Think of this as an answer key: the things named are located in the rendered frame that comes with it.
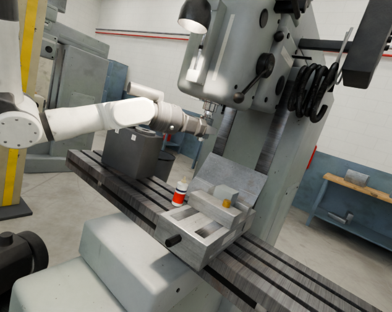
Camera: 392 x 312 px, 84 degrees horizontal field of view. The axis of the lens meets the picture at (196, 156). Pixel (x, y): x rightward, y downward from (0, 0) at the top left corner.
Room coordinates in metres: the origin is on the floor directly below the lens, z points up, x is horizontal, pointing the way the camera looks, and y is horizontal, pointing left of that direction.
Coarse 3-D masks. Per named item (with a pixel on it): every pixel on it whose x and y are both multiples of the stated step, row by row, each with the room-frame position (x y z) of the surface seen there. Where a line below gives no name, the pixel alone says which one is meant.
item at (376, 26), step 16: (384, 0) 0.72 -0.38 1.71; (368, 16) 0.73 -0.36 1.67; (384, 16) 0.71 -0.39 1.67; (368, 32) 0.72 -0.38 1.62; (384, 32) 0.70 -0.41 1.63; (352, 48) 0.73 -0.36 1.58; (368, 48) 0.71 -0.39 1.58; (384, 48) 0.79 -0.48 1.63; (352, 64) 0.72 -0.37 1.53; (368, 64) 0.70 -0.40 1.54; (352, 80) 0.81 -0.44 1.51; (368, 80) 0.77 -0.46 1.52
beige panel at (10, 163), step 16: (32, 0) 1.67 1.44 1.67; (32, 16) 1.68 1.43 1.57; (32, 32) 1.69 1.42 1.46; (32, 48) 1.70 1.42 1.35; (32, 64) 1.72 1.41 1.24; (32, 80) 1.73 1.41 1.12; (32, 96) 1.74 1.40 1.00; (0, 160) 1.61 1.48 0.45; (16, 160) 1.69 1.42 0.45; (0, 176) 1.62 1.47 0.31; (16, 176) 1.71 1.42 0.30; (0, 192) 1.63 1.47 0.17; (16, 192) 1.72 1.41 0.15; (0, 208) 1.62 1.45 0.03; (16, 208) 1.68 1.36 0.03
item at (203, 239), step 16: (208, 192) 0.71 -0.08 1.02; (176, 208) 0.57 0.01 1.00; (192, 208) 0.60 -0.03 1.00; (240, 208) 0.64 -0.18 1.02; (160, 224) 0.51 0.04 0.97; (176, 224) 0.49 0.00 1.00; (192, 224) 0.51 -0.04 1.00; (208, 224) 0.53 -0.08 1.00; (240, 224) 0.60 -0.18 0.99; (160, 240) 0.50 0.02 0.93; (192, 240) 0.45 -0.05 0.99; (208, 240) 0.46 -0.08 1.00; (224, 240) 0.54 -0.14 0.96; (192, 256) 0.45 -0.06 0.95; (208, 256) 0.46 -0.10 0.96
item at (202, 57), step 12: (216, 0) 0.62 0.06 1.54; (216, 12) 0.62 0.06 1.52; (216, 24) 0.62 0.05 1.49; (204, 36) 0.62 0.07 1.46; (216, 36) 0.64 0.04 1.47; (204, 48) 0.62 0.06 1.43; (192, 60) 0.63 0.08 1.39; (204, 60) 0.62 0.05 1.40; (192, 72) 0.62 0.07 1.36; (204, 72) 0.63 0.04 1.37
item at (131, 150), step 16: (128, 128) 0.92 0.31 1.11; (144, 128) 0.97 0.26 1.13; (112, 144) 0.93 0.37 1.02; (128, 144) 0.89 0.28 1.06; (144, 144) 0.85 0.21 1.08; (160, 144) 0.95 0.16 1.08; (112, 160) 0.92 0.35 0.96; (128, 160) 0.88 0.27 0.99; (144, 160) 0.87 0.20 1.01; (144, 176) 0.90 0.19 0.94
